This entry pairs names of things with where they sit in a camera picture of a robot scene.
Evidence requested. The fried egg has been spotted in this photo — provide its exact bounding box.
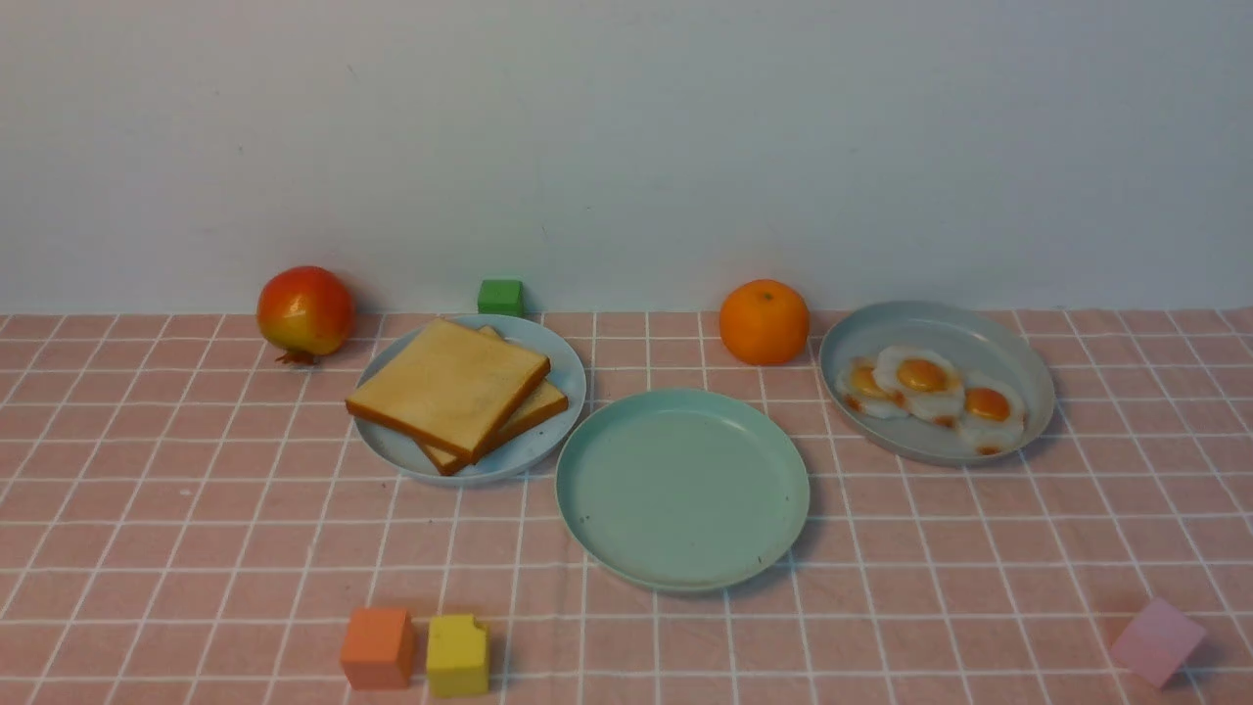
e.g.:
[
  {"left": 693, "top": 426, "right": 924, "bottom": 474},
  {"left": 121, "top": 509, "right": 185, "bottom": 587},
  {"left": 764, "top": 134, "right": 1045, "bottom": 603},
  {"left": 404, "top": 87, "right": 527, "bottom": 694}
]
[
  {"left": 954, "top": 369, "right": 1026, "bottom": 455},
  {"left": 872, "top": 346, "right": 965, "bottom": 428},
  {"left": 834, "top": 356, "right": 908, "bottom": 419}
]

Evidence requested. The orange fruit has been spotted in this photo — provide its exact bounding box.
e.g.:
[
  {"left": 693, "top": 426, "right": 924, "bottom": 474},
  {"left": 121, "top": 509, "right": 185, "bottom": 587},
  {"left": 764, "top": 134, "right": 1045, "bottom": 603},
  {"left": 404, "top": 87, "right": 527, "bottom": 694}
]
[{"left": 718, "top": 278, "right": 811, "bottom": 366}]

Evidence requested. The green foam cube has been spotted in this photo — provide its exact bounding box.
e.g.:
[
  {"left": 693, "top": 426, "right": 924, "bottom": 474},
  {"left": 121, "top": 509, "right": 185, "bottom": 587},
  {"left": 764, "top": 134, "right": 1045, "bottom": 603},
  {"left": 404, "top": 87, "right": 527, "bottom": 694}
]
[{"left": 476, "top": 278, "right": 528, "bottom": 317}]

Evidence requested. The mint green plate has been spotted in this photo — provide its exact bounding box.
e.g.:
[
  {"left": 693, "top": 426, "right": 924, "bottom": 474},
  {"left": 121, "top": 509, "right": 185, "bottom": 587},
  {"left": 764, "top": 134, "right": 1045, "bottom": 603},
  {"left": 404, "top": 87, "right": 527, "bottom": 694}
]
[{"left": 554, "top": 388, "right": 811, "bottom": 594}]

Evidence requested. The light blue plate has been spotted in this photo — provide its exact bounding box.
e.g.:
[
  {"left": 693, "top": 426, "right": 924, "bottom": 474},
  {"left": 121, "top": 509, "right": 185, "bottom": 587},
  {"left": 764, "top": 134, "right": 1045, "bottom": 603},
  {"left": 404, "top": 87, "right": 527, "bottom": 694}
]
[{"left": 353, "top": 316, "right": 586, "bottom": 488}]

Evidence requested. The red yellow pomegranate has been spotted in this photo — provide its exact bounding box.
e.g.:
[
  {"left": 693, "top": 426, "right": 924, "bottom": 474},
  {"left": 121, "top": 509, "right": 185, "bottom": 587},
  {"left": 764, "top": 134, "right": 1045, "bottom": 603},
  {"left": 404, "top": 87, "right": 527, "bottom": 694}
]
[{"left": 256, "top": 265, "right": 356, "bottom": 366}]

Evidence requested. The yellow foam cube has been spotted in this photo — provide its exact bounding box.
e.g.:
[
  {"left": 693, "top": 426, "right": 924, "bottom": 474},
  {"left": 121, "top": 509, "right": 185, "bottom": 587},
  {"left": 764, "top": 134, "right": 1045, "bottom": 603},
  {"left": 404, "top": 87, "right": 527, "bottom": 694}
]
[{"left": 426, "top": 614, "right": 489, "bottom": 699}]

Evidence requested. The grey blue plate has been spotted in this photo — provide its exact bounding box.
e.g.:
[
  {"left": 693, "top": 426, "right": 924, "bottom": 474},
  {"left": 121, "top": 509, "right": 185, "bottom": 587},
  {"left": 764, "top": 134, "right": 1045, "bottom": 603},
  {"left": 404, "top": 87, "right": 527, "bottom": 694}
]
[{"left": 818, "top": 301, "right": 1056, "bottom": 467}]

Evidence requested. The orange foam cube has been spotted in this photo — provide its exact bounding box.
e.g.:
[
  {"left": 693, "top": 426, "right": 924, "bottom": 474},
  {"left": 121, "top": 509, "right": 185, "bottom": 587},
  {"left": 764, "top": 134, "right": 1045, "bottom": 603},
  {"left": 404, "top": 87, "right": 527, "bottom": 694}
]
[{"left": 340, "top": 607, "right": 416, "bottom": 691}]

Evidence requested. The pink foam cube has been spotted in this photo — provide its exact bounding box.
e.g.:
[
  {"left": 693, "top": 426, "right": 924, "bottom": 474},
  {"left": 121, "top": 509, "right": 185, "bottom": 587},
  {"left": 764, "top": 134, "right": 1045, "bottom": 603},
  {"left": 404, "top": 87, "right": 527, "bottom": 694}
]
[{"left": 1110, "top": 596, "right": 1207, "bottom": 690}]

